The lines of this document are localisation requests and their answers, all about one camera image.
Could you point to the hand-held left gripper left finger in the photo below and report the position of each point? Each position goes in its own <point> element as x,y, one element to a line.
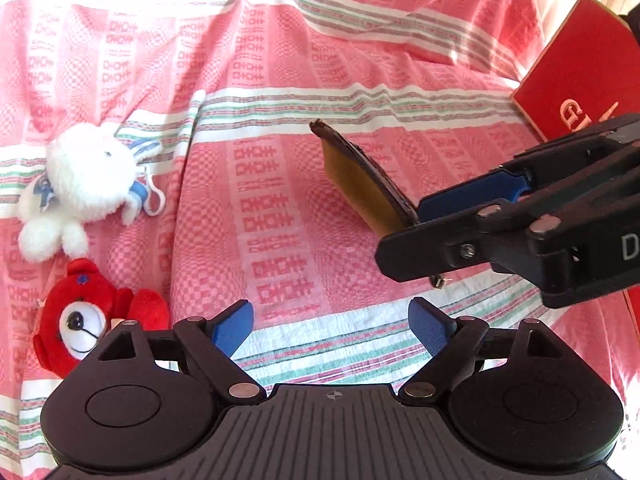
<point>232,327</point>

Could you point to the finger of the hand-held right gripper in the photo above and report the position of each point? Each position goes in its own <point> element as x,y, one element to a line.
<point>470,195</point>
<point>425,255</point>

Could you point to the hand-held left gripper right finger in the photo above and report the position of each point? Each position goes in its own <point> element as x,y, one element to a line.
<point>430,330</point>

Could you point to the brown leather pouch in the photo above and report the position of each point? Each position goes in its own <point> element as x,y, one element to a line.
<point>360,185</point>

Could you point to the red box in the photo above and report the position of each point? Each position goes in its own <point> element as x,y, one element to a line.
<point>575,75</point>

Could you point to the white plush rabbit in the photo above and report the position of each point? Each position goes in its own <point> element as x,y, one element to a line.
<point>85,175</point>

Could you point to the red plush bear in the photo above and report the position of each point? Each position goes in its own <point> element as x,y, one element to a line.
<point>100,285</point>

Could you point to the pink printed blanket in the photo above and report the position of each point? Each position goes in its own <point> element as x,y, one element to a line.
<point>250,110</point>

